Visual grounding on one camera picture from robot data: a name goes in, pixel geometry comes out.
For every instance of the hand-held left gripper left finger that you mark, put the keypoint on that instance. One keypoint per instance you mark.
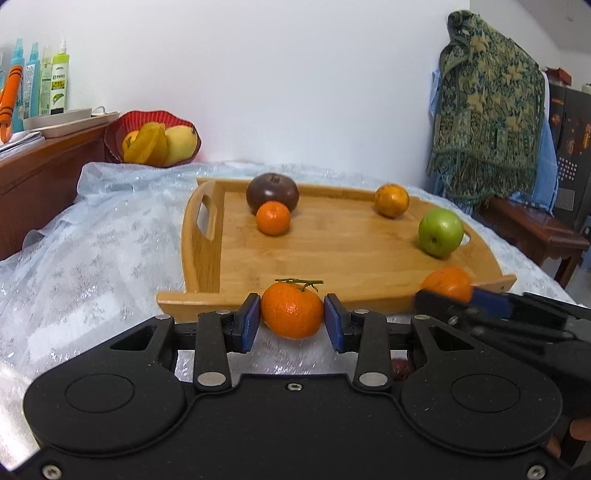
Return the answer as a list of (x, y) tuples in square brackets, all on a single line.
[(251, 323)]

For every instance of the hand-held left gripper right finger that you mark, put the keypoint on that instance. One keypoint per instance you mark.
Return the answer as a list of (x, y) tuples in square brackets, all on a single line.
[(333, 323)]

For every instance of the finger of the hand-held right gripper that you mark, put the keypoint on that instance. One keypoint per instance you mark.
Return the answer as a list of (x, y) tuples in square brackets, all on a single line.
[(491, 304), (443, 304)]

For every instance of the orange tangerine with stem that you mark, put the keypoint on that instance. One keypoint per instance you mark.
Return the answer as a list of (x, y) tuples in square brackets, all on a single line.
[(292, 311)]

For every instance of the green apple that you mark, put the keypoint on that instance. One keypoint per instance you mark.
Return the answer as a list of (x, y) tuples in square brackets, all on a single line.
[(441, 233)]

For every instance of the wooden bamboo tray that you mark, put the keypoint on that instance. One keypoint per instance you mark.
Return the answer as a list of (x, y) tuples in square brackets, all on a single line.
[(346, 249)]

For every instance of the red dried jujube date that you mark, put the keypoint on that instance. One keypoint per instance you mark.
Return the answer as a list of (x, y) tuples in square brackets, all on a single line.
[(400, 369)]

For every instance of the small orange tangerine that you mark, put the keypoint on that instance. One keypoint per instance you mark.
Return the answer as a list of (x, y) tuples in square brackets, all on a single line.
[(273, 219)]

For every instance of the yellowish green-tinged tangerine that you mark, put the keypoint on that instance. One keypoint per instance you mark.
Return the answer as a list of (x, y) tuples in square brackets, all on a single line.
[(391, 201)]

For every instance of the dark brown persimmon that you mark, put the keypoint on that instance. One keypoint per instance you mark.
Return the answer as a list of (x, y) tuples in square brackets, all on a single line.
[(272, 189)]

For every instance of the person's right hand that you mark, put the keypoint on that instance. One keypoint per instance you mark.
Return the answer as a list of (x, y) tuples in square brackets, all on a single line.
[(581, 429)]

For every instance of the brown wooden side table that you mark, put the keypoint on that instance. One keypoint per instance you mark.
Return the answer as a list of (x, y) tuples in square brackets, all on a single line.
[(531, 226)]

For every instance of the black cabinet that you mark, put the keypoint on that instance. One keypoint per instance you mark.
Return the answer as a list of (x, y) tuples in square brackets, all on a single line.
[(572, 147)]

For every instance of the green patterned shawl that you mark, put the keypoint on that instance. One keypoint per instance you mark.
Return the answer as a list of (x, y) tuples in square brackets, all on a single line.
[(489, 115)]

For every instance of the yellow mango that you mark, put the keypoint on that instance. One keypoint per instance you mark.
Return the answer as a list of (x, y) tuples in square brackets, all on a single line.
[(182, 143)]

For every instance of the yellow starfruit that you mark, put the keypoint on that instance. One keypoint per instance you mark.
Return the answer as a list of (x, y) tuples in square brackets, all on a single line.
[(147, 145)]

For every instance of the small yellow-orange fruit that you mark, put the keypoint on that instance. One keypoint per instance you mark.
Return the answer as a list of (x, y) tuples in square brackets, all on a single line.
[(129, 141)]

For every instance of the red fruit bowl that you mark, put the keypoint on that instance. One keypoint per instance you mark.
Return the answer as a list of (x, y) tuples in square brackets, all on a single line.
[(115, 138)]

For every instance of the brown wooden cabinet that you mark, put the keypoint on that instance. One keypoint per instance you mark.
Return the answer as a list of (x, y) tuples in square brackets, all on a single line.
[(37, 184)]

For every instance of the grey serving tray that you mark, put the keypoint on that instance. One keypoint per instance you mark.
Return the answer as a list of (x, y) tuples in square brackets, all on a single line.
[(60, 123)]

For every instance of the stack of papers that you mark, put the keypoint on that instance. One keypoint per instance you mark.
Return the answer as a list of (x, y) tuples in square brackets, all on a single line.
[(21, 143)]

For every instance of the lime green spray bottle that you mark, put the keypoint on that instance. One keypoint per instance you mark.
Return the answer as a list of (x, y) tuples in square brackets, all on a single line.
[(60, 83)]

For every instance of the blue spray bottle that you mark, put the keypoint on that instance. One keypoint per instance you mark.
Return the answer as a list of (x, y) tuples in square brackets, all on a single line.
[(18, 60), (32, 87)]

